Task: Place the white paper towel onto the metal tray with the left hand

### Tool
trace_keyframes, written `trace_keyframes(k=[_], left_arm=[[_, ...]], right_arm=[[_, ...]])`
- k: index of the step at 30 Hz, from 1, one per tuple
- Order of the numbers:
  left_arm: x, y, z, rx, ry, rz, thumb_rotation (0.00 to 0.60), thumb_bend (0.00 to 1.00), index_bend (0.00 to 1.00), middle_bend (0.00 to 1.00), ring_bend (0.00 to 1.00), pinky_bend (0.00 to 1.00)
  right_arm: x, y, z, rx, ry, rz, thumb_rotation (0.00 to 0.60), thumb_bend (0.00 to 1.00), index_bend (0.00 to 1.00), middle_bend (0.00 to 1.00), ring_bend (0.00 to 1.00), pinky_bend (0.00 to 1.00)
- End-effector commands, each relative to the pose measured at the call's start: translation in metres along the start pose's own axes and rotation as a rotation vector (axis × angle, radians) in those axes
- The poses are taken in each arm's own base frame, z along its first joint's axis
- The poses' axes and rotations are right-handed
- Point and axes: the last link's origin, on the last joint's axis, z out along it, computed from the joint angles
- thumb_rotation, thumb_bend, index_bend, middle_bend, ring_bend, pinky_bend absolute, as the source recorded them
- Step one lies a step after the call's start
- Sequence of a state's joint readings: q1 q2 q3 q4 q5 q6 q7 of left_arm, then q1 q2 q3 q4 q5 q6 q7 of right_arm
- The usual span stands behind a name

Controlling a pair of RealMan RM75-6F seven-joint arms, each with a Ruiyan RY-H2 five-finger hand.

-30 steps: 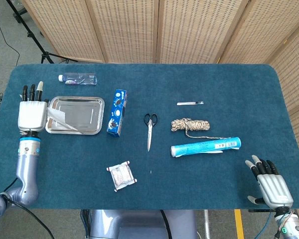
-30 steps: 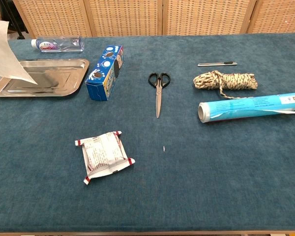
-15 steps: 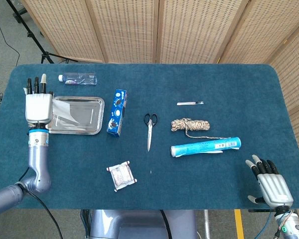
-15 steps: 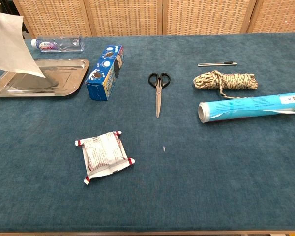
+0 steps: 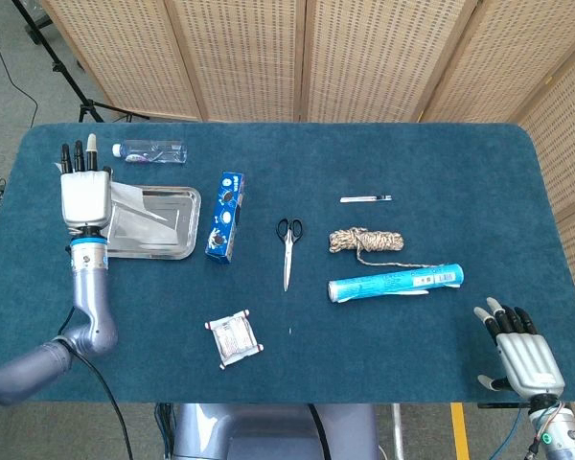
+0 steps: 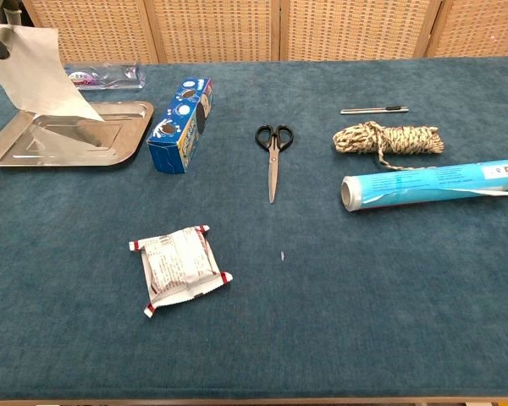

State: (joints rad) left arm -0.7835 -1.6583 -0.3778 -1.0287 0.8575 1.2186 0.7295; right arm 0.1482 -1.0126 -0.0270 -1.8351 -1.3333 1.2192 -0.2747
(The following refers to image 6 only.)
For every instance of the white paper sheet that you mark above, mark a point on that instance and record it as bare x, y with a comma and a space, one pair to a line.
29, 72

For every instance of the stainless steel tray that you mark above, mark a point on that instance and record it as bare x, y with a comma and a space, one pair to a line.
127, 139

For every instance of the clear plastic water bottle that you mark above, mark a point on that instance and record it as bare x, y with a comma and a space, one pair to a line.
118, 78

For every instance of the blue cookie box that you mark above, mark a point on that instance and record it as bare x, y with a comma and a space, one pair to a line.
182, 127

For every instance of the rattan folding screen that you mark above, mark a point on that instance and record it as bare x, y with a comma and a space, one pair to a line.
220, 29

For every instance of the white red snack packet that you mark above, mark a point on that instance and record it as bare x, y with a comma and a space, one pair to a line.
178, 266

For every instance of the silver black pen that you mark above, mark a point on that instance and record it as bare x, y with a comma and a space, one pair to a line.
364, 111

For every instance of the blue table mat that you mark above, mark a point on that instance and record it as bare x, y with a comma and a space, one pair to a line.
321, 296

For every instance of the blue cling film roll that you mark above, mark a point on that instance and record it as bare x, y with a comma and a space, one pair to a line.
427, 184

